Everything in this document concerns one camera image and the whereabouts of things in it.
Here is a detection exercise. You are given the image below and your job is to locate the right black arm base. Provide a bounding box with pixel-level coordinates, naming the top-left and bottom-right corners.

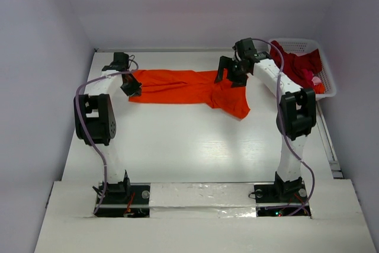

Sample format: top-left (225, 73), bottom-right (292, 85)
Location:
top-left (248, 184), bottom-right (311, 217)

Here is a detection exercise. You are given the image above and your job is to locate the orange t shirt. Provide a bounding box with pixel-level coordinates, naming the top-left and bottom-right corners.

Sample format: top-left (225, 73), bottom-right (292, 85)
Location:
top-left (129, 69), bottom-right (250, 120)

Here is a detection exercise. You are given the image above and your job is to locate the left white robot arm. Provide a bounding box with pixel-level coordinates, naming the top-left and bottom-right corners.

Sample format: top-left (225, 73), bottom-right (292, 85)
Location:
top-left (73, 52), bottom-right (142, 203)

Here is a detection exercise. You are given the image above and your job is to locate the dark red t shirt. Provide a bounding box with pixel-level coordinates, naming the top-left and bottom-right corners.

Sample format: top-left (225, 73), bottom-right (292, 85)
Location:
top-left (271, 40), bottom-right (322, 89)

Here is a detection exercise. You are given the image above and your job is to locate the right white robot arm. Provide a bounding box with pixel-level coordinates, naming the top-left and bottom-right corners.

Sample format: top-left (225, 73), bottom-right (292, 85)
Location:
top-left (215, 38), bottom-right (316, 201)

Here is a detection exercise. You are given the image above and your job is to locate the white plastic basket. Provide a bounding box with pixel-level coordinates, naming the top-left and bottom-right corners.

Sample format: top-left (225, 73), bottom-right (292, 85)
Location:
top-left (268, 37), bottom-right (336, 101)

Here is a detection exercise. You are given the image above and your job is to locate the small orange cloth in basket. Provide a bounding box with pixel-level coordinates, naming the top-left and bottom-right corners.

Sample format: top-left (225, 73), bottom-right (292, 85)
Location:
top-left (313, 83), bottom-right (326, 94)

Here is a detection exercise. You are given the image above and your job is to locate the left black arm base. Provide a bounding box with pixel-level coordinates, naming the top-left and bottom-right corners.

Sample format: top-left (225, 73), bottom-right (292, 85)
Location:
top-left (95, 182), bottom-right (150, 218)

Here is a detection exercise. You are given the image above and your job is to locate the pink cloth in basket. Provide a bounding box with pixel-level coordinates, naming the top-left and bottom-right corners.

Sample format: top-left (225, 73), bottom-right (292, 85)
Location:
top-left (302, 69), bottom-right (322, 88)

